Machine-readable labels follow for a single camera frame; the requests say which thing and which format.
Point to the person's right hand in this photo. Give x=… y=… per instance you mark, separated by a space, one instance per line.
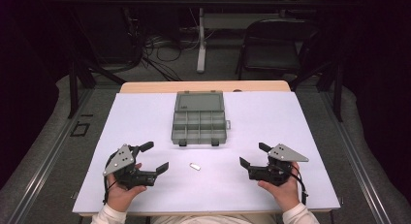
x=284 y=195

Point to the person's torso light clothing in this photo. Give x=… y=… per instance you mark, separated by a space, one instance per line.
x=213 y=220

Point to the grey plastic compartment box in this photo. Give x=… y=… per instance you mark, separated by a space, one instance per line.
x=198 y=120

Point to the white table board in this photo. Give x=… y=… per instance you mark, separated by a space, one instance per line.
x=223 y=185

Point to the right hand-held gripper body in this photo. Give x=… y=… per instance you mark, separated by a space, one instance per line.
x=281 y=155

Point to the wooden table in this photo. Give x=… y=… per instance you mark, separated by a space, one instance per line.
x=206 y=86

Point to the person's left hand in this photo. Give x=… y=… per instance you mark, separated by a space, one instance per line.
x=120 y=195

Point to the black horizontal frame bar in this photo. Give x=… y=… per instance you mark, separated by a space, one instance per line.
x=194 y=3

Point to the small white flat piece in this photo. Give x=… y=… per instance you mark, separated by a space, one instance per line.
x=195 y=166

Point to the black metal stand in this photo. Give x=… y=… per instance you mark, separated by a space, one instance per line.
x=80 y=78
x=336 y=88

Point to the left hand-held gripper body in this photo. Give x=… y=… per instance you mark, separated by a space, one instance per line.
x=120 y=161

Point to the white-legged desk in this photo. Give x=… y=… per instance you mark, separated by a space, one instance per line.
x=201 y=46

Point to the black folding chair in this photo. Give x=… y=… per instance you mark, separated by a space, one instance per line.
x=273 y=52

